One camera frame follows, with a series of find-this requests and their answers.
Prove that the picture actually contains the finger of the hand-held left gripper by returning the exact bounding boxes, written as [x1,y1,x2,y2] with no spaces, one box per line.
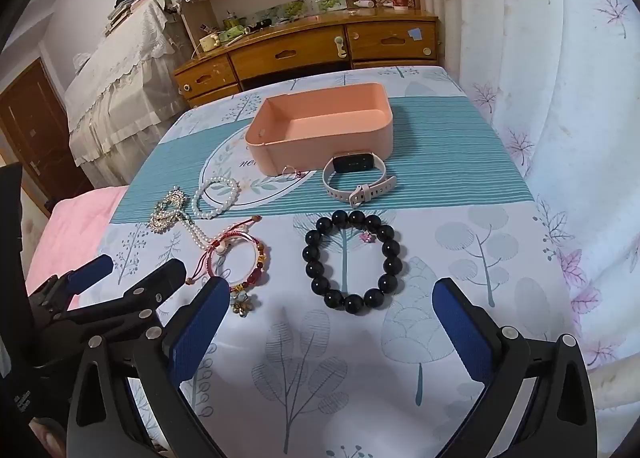
[31,258,188,370]
[27,254,115,312]

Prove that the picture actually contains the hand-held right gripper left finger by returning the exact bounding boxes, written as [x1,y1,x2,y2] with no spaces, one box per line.
[65,277,231,458]

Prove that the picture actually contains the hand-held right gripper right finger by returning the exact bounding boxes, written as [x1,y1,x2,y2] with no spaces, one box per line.
[431,277,598,458]

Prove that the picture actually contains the white pearl strand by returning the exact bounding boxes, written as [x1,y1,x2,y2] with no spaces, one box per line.
[179,218,212,249]

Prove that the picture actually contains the gold rhinestone necklace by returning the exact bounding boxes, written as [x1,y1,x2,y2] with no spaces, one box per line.
[150,186,190,233]

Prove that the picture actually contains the white pearl bracelet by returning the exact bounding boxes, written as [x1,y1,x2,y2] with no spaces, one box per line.
[191,176,241,220]

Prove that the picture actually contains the jewellery pieces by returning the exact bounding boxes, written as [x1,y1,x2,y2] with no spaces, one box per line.
[186,215,271,319]

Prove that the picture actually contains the black bead bracelet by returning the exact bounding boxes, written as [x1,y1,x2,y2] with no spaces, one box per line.
[302,209,404,317]

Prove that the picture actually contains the white strap smart watch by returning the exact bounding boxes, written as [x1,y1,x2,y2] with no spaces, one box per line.
[321,151,398,205]

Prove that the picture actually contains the pink plastic box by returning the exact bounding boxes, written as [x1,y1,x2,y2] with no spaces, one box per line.
[244,82,393,176]

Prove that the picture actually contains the pink blanket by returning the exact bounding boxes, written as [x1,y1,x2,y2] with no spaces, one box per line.
[25,185,131,319]

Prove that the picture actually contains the brown wooden door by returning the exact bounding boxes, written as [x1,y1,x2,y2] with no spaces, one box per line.
[0,58,96,219]

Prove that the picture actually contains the white covered furniture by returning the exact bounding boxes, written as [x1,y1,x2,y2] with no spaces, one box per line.
[64,0,193,189]

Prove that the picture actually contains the white leaf print curtain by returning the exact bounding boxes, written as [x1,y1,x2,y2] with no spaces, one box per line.
[415,0,640,439]

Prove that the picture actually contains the stack of books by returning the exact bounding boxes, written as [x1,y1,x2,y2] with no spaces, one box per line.
[102,0,161,36]

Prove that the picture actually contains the wooden desk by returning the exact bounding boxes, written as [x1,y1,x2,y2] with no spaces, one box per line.
[173,9,441,109]

